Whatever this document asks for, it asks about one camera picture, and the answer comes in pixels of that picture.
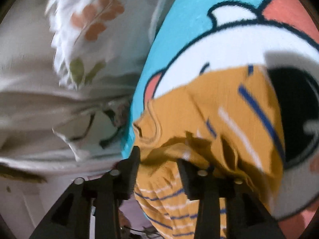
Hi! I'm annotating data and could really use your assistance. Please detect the mustard striped knit sweater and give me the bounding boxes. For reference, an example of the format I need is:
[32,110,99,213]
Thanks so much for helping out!
[133,65,285,238]

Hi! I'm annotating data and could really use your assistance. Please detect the white pillow with black figure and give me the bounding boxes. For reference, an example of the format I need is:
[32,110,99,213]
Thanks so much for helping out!
[52,97,131,161]

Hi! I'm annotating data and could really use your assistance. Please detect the beige bed sheet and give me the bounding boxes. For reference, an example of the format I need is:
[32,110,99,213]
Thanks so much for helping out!
[0,0,185,177]

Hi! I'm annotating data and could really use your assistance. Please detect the white floral leaf pillow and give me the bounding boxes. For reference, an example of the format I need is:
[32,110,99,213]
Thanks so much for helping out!
[46,0,157,90]

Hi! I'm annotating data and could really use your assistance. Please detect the turquoise cartoon fleece blanket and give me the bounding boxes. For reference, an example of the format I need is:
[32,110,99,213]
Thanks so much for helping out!
[130,0,318,238]

